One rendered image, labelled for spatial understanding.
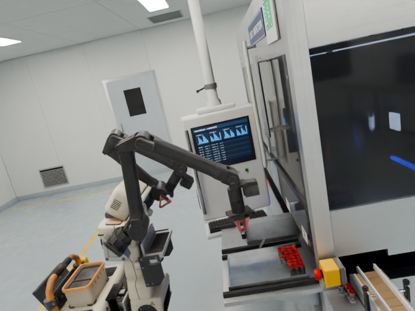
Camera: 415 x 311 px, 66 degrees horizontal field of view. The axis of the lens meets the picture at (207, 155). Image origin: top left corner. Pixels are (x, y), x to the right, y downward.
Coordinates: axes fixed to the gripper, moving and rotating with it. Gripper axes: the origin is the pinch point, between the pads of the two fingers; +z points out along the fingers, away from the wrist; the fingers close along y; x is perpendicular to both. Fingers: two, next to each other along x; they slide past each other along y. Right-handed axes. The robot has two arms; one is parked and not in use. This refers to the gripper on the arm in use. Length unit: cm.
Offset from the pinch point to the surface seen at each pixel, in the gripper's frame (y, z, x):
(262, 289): 0.8, 23.5, -8.4
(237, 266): -2.5, 24.5, 14.6
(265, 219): 27, 22, 48
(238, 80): 185, -57, 512
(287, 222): 37, 24, 40
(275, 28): 24, -76, -11
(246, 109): 40, -41, 83
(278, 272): 12.4, 24.9, 0.2
